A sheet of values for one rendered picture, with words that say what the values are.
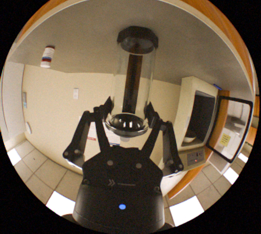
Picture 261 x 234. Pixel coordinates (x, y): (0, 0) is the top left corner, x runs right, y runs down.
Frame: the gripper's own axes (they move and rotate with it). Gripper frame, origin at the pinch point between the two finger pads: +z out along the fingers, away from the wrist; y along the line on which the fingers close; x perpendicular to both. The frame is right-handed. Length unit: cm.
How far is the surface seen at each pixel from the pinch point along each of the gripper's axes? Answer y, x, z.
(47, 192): -109, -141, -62
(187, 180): 70, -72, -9
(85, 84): -46, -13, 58
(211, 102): 61, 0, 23
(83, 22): -12.1, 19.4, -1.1
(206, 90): 47, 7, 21
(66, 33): -19.0, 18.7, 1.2
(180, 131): 32.7, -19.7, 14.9
